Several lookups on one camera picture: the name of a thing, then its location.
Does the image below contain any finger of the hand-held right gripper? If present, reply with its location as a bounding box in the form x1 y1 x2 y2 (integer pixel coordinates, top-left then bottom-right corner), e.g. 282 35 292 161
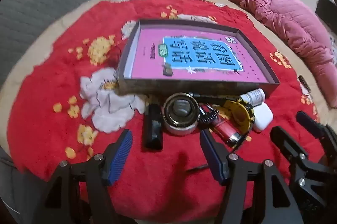
271 126 333 214
296 111 337 161

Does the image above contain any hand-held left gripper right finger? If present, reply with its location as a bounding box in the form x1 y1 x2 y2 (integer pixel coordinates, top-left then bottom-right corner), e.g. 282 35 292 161
199 129 303 224

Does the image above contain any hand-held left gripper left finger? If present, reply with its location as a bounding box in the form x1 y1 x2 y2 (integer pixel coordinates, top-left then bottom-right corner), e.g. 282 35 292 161
34 129 133 224

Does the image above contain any red lighter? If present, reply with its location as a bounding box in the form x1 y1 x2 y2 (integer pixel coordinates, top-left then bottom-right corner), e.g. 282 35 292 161
209 119 244 148

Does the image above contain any white earbuds case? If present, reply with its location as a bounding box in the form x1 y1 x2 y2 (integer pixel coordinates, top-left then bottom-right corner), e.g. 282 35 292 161
252 102 274 132

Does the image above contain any white plastic cap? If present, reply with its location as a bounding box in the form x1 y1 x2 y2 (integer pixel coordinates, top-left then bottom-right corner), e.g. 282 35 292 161
163 121 198 137

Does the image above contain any black hair clip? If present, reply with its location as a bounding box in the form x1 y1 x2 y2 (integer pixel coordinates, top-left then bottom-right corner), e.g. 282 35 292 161
197 104 219 130

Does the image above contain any black case with gold top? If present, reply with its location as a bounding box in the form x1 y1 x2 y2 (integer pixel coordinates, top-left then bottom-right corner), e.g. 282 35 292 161
143 102 164 151

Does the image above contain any white pill bottle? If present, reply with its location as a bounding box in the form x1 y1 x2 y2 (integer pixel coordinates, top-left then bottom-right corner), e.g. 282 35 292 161
241 88 266 106

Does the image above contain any brass pipe fitting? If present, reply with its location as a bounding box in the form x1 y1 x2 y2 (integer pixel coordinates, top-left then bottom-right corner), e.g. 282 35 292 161
161 93 201 131

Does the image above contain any grey cardboard tray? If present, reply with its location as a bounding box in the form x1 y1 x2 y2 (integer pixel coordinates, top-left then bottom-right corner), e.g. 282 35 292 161
118 19 280 98

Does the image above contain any red floral blanket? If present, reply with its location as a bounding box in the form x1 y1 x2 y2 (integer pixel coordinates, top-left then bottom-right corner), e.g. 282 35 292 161
7 0 327 220

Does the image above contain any pink quilted jacket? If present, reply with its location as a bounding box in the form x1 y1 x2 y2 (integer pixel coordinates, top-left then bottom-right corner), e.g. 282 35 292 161
224 0 337 109

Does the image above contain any pink book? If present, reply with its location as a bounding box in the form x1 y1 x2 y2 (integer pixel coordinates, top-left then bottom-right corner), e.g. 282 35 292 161
124 27 273 84

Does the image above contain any black television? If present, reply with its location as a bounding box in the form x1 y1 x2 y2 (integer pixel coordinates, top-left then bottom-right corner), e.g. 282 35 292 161
315 0 337 27

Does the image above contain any thin black cord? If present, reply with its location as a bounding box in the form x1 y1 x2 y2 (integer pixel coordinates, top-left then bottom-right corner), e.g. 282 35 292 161
186 164 211 172

